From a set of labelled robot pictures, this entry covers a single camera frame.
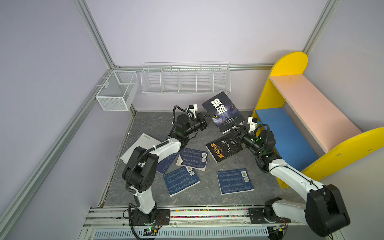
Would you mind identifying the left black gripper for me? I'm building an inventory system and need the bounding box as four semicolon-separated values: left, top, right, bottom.
184;112;215;137

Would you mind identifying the black wolf-eyes book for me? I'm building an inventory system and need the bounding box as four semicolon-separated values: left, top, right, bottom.
202;92;245;134

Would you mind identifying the black book orange title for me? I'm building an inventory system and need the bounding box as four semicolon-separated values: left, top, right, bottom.
206;133;243;163

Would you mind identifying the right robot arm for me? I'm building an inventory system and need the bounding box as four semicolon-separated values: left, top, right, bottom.
231;124;351;237

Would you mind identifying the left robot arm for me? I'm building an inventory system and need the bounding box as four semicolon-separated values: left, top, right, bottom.
122;109;214;224

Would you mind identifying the dark blue thin book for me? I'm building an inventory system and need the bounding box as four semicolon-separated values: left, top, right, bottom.
156;153;179;175

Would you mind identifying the white paper file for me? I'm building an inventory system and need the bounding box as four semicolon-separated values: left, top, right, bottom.
119;133;163;165

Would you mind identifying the yellow pink blue shelf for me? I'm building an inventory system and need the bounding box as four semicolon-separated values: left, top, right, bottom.
253;52;384;181

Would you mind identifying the white mesh basket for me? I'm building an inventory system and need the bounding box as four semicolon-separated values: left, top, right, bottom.
96;71;140;112

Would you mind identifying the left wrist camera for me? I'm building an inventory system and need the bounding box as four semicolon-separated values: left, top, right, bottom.
186;104;198;120

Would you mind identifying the white wire wall rack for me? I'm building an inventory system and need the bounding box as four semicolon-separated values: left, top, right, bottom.
141;62;232;95

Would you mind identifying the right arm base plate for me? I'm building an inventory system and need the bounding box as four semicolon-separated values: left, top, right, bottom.
246;207;291;224

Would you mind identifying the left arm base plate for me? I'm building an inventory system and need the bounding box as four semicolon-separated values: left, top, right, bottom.
128;209;171;226

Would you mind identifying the aluminium front rail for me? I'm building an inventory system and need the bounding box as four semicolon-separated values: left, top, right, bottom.
79;206;319;240

